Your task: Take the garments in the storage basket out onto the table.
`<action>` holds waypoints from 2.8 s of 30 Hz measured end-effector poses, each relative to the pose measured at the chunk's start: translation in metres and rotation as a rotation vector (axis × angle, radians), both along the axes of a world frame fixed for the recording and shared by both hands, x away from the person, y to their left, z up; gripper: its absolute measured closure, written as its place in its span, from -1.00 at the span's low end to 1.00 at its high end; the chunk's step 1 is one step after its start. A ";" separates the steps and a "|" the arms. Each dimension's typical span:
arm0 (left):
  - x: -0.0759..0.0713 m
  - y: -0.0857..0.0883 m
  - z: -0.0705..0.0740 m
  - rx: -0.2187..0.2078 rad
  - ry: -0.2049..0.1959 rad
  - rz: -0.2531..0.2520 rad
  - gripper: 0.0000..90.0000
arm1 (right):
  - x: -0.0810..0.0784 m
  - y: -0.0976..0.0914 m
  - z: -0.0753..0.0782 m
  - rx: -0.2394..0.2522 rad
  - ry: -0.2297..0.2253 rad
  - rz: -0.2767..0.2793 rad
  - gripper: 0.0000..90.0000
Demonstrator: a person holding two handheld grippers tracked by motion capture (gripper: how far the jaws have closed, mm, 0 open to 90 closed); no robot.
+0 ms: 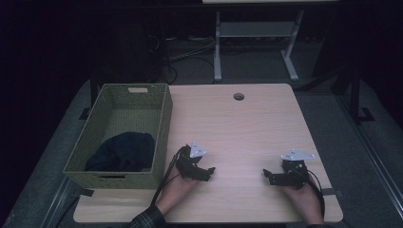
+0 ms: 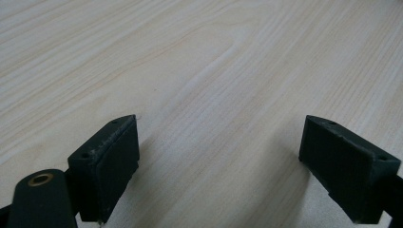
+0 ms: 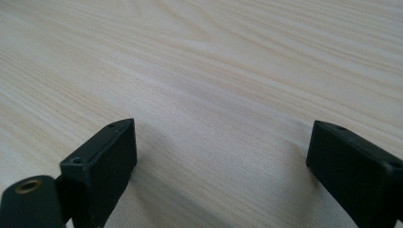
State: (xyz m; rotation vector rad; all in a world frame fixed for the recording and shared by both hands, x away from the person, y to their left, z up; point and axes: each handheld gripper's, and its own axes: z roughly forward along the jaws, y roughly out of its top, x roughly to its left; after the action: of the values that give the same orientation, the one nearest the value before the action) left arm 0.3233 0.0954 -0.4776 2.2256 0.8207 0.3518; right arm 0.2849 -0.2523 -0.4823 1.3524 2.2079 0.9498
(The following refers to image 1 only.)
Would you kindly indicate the person's left hand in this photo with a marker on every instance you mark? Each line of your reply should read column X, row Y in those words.
column 174, row 193

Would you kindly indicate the green woven basket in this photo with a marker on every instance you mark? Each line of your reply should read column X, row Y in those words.
column 133, row 117

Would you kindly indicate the grey tape strip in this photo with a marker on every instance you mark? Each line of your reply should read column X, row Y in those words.
column 331, row 192

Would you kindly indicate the person's right hand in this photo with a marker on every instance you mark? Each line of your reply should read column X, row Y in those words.
column 307, row 202

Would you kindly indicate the black tape strip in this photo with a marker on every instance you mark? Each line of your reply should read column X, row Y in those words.
column 86, row 192

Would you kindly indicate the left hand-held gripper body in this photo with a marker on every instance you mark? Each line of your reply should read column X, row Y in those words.
column 187, row 164

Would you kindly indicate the dark shirt with fishbone print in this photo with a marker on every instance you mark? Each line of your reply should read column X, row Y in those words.
column 123, row 152

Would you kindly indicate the white metal frame table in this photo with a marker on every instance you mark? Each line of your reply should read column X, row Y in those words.
column 253, row 29

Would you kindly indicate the black metal stand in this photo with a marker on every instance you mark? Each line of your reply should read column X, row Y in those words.
column 355, row 95

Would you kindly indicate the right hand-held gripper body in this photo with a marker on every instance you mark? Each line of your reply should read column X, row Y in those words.
column 294, row 175

